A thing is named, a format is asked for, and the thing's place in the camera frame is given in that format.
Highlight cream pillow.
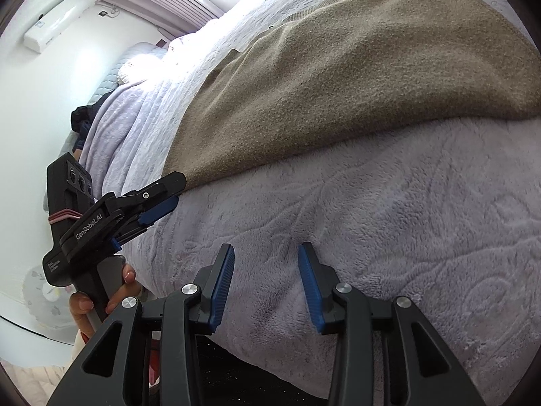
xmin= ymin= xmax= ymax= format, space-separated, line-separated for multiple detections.
xmin=117 ymin=48 xmax=166 ymax=85

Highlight lilac folded blanket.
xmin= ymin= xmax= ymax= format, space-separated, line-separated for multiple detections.
xmin=78 ymin=80 xmax=204 ymax=204

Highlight person left hand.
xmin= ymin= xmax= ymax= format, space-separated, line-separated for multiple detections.
xmin=68 ymin=262 xmax=143 ymax=341

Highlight grey tufted headboard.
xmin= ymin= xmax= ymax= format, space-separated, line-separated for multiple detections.
xmin=88 ymin=42 xmax=157 ymax=105

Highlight lavender embossed bed cover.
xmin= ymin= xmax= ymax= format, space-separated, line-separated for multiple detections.
xmin=124 ymin=0 xmax=540 ymax=405

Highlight dark clothes on bed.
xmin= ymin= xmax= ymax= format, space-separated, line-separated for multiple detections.
xmin=71 ymin=92 xmax=112 ymax=151

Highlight white air conditioner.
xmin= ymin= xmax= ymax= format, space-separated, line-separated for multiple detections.
xmin=23 ymin=0 xmax=97 ymax=53

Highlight brown knit sweater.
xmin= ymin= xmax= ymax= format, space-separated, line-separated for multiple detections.
xmin=164 ymin=0 xmax=540 ymax=188

